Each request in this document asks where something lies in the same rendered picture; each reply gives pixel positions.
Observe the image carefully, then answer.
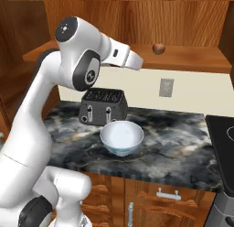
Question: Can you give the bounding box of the dark grey toaster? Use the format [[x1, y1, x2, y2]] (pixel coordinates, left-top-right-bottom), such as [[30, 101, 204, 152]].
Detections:
[[78, 87, 129, 127]]

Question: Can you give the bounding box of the silver drawer handle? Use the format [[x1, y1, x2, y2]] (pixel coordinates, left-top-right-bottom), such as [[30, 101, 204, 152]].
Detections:
[[155, 188, 180, 201]]

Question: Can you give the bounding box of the wooden open cabinet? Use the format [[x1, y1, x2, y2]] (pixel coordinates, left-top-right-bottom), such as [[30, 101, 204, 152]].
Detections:
[[0, 0, 234, 75]]

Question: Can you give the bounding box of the wooden cupboard door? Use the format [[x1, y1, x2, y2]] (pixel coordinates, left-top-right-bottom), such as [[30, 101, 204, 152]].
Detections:
[[80, 172, 137, 227]]

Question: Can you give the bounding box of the black hob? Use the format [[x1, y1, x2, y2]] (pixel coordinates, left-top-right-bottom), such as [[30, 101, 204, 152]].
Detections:
[[205, 114, 234, 198]]

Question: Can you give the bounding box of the grey wall socket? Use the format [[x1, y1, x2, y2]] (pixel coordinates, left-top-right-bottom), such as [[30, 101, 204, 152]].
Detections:
[[158, 78, 175, 98]]

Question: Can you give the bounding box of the silver oven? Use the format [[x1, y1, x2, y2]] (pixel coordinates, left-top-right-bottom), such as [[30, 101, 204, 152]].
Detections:
[[204, 190, 234, 227]]

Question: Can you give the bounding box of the red-brown apple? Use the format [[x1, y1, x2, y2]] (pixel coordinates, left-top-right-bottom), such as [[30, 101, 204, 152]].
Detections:
[[152, 42, 166, 56]]

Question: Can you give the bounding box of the silver cupboard door handle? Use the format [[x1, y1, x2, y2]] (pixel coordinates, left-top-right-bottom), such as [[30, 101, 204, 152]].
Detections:
[[127, 201, 134, 227]]

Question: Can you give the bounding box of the white ceramic bowl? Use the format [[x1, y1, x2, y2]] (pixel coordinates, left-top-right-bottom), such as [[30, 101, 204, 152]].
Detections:
[[100, 120, 144, 157]]

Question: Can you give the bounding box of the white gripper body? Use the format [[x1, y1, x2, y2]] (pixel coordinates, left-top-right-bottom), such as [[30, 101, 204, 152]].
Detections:
[[123, 49, 144, 70]]

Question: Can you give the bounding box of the wooden drawer front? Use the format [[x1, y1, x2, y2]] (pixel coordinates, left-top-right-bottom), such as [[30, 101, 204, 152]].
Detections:
[[134, 179, 214, 211]]

